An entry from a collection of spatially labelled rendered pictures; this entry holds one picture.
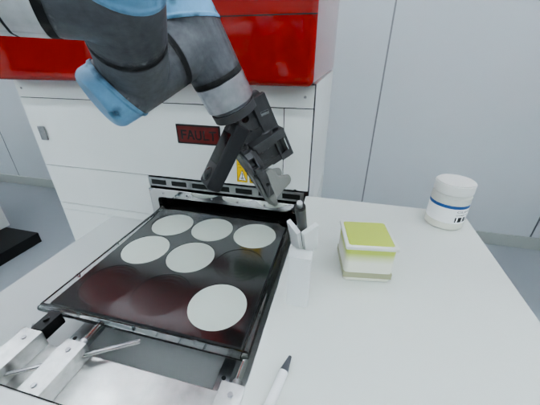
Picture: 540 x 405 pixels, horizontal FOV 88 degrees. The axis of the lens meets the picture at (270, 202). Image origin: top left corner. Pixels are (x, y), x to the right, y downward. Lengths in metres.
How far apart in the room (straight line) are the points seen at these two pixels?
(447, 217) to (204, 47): 0.52
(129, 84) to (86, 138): 0.62
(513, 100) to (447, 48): 0.52
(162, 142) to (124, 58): 0.51
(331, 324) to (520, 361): 0.21
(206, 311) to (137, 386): 0.13
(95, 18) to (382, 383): 0.42
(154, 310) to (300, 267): 0.27
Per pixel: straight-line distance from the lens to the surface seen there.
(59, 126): 1.01
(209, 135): 0.72
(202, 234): 0.69
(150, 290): 0.57
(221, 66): 0.42
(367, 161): 2.24
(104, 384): 0.51
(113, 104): 0.36
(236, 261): 0.60
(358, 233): 0.46
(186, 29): 0.40
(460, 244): 0.63
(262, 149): 0.46
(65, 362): 0.52
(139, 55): 0.31
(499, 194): 2.55
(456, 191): 0.63
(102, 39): 0.30
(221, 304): 0.52
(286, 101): 0.65
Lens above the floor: 1.28
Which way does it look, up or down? 28 degrees down
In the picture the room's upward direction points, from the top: straight up
